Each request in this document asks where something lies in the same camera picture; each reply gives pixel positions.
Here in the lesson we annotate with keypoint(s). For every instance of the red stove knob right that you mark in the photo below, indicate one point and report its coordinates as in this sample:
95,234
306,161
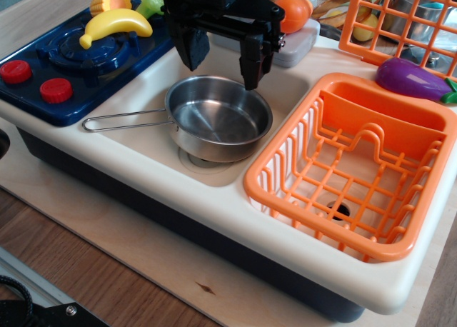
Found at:
56,90

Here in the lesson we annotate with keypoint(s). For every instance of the red stove knob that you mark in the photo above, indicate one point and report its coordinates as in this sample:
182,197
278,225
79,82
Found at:
56,90
15,72

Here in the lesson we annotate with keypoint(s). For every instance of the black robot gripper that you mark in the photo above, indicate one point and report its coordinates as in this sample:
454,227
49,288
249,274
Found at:
255,23

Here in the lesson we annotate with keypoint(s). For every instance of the yellow toy potato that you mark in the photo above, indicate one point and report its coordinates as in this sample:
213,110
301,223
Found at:
363,34

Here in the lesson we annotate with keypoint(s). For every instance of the purple toy eggplant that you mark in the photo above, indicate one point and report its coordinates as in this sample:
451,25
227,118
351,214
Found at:
406,78

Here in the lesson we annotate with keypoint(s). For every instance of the orange plastic drying rack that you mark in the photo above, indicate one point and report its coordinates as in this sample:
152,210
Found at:
355,167

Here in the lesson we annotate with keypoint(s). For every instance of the small stainless steel pan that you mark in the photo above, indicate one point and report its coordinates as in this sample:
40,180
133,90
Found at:
215,118

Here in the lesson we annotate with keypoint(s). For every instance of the orange toy fruit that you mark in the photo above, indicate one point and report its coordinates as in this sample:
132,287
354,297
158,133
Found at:
297,13

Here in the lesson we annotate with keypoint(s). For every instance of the yellow toy corn piece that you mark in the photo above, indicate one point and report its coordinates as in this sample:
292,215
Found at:
97,7

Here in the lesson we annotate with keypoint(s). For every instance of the green toy broccoli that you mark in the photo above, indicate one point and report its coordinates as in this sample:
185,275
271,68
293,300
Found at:
149,8

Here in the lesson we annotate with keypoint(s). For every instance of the yellow toy banana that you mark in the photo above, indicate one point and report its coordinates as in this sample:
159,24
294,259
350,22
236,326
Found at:
112,22

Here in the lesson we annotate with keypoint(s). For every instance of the black bracket with cable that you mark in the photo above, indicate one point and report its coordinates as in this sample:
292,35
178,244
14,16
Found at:
24,312

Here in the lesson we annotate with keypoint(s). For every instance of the blue toy stove top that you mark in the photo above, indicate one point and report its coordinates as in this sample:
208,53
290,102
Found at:
95,74

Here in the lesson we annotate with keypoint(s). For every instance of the cream toy kitchen sink unit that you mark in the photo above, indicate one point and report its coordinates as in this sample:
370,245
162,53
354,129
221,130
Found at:
124,149

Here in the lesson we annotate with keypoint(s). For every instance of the red stove knob left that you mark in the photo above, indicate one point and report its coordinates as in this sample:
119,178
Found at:
15,72

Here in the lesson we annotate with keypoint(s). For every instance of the orange plastic grid basket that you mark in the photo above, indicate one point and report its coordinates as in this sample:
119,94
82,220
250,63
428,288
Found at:
376,30

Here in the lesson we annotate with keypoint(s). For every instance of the stainless steel pot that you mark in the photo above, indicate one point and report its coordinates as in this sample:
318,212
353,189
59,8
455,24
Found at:
416,23

